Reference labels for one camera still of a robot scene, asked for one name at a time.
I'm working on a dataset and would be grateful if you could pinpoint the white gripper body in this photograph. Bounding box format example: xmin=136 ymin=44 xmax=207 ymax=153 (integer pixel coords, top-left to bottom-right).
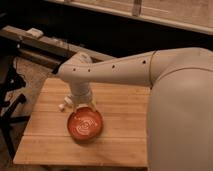
xmin=69 ymin=82 xmax=96 ymax=112

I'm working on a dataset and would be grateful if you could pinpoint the small white bottle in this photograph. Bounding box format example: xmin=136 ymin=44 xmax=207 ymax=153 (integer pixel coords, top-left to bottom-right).
xmin=58 ymin=96 xmax=73 ymax=111

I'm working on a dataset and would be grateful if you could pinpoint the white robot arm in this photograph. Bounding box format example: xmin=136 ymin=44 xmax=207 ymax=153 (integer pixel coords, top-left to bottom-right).
xmin=57 ymin=47 xmax=213 ymax=171

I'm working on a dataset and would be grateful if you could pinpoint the red ceramic bowl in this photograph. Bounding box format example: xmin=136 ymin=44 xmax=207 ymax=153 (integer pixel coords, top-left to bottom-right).
xmin=67 ymin=107 xmax=103 ymax=143

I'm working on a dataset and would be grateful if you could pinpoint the wooden table board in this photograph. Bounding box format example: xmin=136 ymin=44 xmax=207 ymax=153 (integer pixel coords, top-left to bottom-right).
xmin=14 ymin=78 xmax=149 ymax=167

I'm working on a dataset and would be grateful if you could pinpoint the black tripod stand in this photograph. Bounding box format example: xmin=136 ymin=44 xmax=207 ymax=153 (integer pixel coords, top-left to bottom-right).
xmin=0 ymin=46 xmax=29 ymax=158

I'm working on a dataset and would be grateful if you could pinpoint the small white box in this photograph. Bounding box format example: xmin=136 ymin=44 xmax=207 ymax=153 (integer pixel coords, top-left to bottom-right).
xmin=26 ymin=28 xmax=43 ymax=38

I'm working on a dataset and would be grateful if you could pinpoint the long wooden rail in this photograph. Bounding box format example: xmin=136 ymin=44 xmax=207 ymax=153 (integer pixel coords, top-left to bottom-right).
xmin=0 ymin=25 xmax=113 ymax=61

